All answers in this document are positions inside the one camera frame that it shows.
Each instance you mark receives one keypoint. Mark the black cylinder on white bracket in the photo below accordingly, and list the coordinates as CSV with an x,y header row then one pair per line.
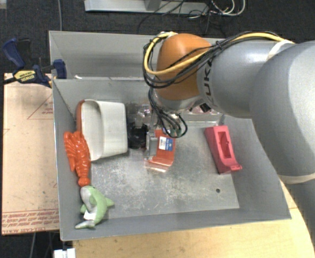
x,y
204,107

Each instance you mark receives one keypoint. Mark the green toy dolphin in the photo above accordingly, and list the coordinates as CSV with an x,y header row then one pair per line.
x,y
97,203

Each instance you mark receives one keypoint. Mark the clear plastic thing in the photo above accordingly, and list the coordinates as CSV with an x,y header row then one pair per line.
x,y
140,113

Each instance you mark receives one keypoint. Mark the orange packet with white label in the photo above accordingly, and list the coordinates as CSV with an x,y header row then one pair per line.
x,y
166,154

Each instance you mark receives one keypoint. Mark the clear plastic box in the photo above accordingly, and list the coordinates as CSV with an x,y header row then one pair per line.
x,y
201,120

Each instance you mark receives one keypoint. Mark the orange toy lobster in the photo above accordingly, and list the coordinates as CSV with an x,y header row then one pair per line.
x,y
78,154

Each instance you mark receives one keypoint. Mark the black crumpled object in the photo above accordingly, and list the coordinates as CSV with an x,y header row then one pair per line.
x,y
136,137

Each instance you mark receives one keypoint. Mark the pink plastic holder block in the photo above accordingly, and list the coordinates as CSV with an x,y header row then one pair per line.
x,y
223,149

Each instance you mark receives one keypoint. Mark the brown cardboard board, red print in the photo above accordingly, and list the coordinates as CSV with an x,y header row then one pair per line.
x,y
28,157

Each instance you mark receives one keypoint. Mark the white and orange plastic scoop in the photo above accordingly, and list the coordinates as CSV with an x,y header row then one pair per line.
x,y
106,128

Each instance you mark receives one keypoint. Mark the grey metal bin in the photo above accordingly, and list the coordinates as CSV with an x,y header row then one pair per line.
x,y
163,197

